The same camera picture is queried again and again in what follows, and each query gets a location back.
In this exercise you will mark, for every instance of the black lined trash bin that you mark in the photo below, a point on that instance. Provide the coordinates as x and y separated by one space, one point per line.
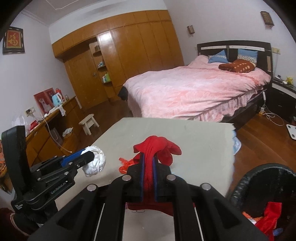
261 176

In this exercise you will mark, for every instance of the white plastic bag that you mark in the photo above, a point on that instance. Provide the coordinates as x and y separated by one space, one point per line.
96 162

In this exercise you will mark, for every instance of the person's left forearm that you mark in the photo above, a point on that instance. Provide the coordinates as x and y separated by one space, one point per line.
11 224

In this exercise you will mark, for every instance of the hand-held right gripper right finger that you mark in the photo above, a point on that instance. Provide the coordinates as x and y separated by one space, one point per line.
156 183

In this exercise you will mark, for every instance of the brown dotted pillow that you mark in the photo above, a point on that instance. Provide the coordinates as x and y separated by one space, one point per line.
238 66

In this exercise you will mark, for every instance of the patterned blue pillow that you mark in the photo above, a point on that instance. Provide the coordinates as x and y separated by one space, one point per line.
247 54

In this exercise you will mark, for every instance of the blue plastic bag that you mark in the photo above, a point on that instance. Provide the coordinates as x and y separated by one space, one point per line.
278 231

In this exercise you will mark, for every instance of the white blanket controller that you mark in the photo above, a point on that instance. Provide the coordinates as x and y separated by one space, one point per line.
264 96

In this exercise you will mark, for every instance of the green bottles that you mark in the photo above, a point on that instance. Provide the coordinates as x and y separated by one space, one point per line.
106 78

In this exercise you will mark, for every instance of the light blue cloth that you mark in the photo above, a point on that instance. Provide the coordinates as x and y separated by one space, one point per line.
236 143

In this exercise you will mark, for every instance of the small brown box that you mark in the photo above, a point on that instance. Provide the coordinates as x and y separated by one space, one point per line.
97 48

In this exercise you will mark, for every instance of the pink blanket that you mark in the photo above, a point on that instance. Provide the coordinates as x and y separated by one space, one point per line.
189 88

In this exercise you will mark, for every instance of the red clothes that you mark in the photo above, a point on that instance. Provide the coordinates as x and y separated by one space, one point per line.
269 215

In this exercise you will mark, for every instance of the yellow plush toy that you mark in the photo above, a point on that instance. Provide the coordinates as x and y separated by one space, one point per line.
290 80

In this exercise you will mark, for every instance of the large wall lamp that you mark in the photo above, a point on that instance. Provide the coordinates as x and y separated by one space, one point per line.
267 18

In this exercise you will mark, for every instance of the small shelf containers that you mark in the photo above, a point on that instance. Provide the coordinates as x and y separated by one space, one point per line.
101 64

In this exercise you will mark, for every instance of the white bathroom scale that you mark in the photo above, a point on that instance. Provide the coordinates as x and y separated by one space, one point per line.
291 132

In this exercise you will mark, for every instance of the wooden wardrobe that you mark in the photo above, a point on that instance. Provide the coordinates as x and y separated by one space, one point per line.
138 46

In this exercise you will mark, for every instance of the small wall lamp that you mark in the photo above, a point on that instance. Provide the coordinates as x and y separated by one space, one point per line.
190 29

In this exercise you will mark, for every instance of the orange foam net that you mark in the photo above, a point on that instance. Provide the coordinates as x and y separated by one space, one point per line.
249 217

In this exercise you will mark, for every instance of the framed calligraphy picture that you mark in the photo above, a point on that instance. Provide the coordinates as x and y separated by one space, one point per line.
13 40

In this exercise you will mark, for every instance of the sideboard wall outlet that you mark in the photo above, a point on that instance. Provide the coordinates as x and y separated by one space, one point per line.
30 111

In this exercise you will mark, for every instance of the dark nightstand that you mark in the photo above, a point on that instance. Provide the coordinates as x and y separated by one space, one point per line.
282 102

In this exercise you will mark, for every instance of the white power strip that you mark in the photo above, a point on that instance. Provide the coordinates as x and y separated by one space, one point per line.
261 110

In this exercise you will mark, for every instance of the red photo frame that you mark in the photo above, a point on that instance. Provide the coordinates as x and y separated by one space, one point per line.
42 102

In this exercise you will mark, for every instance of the clear plastic bag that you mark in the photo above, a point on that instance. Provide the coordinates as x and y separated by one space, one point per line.
20 122

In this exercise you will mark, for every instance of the orange-red plastic wrapper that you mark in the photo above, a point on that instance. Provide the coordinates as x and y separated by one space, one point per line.
126 165

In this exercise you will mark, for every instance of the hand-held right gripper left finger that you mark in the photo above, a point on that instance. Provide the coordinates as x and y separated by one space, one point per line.
141 180

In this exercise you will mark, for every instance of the dark wooden bed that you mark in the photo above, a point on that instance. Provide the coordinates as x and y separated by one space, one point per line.
233 45

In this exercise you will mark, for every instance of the white crumpled cloth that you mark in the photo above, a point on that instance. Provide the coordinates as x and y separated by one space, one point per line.
67 132

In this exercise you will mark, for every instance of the light blue kettle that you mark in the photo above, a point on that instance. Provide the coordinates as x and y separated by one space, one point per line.
56 100

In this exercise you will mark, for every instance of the bedside wall outlet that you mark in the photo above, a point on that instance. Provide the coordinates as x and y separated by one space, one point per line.
276 49

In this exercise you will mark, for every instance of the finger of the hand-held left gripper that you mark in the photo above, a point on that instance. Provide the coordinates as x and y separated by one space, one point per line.
74 155
83 160

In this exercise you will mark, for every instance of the black cloth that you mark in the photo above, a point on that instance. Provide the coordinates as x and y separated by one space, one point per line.
123 93

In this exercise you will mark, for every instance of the red cloth glove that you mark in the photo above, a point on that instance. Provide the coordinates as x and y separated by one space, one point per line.
159 146

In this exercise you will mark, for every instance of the small wooden stool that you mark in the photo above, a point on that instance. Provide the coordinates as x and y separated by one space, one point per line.
89 119

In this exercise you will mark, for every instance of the wooden sideboard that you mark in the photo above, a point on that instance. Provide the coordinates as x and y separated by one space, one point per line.
44 141

